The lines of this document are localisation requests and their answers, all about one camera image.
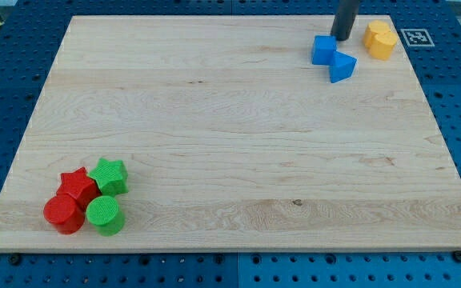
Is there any yellow heart block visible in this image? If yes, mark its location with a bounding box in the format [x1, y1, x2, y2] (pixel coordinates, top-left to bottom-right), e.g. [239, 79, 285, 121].
[368, 31, 398, 61]

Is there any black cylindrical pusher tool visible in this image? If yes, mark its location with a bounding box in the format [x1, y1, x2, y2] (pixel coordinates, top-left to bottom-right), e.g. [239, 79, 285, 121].
[331, 0, 361, 42]

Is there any green cylinder block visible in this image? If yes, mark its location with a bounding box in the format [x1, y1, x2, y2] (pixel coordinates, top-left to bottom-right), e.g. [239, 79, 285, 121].
[86, 195, 125, 237]

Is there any blue triangular prism block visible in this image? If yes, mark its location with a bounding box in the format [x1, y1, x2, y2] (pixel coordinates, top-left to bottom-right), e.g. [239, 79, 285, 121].
[329, 51, 357, 83]

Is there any red star block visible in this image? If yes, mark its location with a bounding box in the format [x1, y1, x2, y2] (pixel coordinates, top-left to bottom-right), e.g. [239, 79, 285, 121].
[56, 167, 102, 211]

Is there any blue cube block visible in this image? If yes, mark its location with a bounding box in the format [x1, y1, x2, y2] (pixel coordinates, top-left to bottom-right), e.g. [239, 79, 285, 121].
[311, 35, 337, 65]

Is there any yellow hexagon block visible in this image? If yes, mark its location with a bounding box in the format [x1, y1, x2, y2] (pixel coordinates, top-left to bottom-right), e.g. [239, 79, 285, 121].
[363, 20, 391, 48]

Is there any red cylinder block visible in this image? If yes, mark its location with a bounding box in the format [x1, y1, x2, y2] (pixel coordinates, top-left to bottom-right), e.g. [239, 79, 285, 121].
[43, 194, 85, 234]

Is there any green star block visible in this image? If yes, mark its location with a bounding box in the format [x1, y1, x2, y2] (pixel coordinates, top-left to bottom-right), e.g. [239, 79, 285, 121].
[87, 158, 129, 197]

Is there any wooden board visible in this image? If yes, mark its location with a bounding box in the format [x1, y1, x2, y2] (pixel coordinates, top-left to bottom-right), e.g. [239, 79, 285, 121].
[0, 15, 461, 254]

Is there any white fiducial marker tag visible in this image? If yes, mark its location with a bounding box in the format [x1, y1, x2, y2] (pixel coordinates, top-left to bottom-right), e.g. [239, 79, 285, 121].
[401, 28, 435, 47]

